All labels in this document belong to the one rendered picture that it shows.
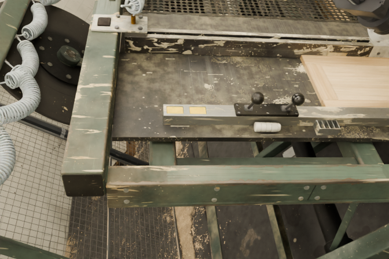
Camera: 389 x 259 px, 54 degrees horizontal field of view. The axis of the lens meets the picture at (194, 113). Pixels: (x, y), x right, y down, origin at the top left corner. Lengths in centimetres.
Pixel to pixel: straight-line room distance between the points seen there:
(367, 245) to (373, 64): 69
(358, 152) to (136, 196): 71
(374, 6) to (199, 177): 56
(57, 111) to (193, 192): 88
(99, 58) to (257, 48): 59
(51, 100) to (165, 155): 76
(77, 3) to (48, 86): 531
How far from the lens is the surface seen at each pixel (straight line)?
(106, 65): 121
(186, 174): 98
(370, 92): 149
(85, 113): 106
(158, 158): 112
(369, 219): 257
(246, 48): 146
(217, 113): 116
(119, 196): 101
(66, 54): 193
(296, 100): 111
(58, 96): 178
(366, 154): 133
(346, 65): 157
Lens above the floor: 218
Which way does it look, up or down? 30 degrees down
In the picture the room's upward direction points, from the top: 62 degrees counter-clockwise
